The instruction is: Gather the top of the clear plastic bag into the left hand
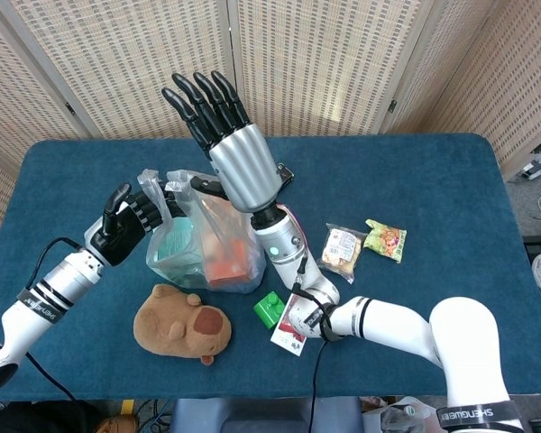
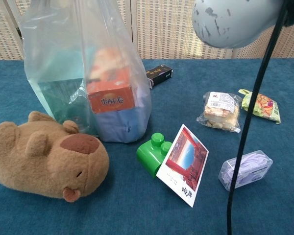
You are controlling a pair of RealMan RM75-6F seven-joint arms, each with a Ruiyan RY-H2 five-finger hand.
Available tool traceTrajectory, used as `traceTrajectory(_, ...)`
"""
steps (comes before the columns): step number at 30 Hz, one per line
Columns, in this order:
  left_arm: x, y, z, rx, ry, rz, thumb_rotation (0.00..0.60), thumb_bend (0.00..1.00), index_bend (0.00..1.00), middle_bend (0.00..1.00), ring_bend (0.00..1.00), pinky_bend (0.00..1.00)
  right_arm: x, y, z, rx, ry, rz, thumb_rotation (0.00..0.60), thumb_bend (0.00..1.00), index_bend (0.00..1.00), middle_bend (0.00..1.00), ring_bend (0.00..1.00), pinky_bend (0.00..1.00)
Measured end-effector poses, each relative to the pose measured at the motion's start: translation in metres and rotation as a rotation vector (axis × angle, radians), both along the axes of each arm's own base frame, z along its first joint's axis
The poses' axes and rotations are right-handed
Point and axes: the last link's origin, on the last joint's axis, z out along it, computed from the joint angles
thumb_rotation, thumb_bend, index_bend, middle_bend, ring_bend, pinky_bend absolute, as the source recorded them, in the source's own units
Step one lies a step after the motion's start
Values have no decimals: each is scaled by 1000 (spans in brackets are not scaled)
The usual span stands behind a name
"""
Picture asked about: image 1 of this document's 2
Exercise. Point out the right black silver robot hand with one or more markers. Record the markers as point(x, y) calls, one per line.
point(243, 167)

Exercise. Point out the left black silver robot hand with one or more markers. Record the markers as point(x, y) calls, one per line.
point(117, 234)

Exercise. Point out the clear plastic bag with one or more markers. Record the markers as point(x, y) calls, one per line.
point(216, 225)

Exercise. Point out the teal cardboard box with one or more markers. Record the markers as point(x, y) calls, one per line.
point(180, 248)

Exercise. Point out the orange cardboard box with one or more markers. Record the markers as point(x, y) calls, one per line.
point(227, 266)

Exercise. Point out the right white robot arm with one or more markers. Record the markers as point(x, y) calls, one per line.
point(387, 320)

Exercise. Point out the crumpled floor plastic bag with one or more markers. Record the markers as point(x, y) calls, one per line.
point(401, 417)

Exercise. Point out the black gold-print box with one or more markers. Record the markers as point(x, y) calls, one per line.
point(287, 173)

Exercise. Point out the brown capybara plush toy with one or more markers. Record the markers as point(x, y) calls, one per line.
point(176, 327)

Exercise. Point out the clear-wrapped pastry snack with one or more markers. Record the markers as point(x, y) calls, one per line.
point(340, 250)

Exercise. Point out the woven folding screen panel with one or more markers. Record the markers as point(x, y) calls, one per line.
point(13, 81)
point(117, 54)
point(324, 63)
point(437, 76)
point(518, 76)

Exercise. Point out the black screen hinge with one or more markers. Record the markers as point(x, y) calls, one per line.
point(70, 108)
point(391, 106)

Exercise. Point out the green plastic building block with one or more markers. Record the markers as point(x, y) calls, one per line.
point(267, 311)

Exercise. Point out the green snack packet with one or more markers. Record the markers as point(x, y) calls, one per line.
point(387, 240)

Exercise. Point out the red white postcard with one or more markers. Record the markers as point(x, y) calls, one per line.
point(286, 340)

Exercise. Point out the brown floor object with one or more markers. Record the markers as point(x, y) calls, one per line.
point(121, 421)

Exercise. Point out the blue felt tablecloth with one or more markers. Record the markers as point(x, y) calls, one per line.
point(433, 203)

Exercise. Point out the black fabric bundle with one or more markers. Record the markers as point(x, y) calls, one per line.
point(45, 419)

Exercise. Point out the grey-blue robot torso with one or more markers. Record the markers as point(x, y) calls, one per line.
point(252, 417)

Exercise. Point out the white electronics board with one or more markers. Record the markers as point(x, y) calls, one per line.
point(538, 162)

